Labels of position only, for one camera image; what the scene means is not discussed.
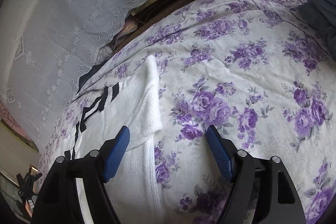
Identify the white lace cover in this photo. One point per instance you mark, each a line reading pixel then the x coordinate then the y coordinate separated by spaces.
pixel 46 45

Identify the white knit sweater black trim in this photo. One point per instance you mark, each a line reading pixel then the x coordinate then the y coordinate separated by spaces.
pixel 132 195

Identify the blue fleece garment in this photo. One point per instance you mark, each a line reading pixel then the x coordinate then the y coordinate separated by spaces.
pixel 320 15

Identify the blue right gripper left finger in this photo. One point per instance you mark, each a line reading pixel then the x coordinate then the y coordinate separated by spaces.
pixel 113 151

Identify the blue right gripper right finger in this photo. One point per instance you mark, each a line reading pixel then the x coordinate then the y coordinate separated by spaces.
pixel 223 151

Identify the purple floral bed sheet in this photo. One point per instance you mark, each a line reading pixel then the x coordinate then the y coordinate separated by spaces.
pixel 252 68

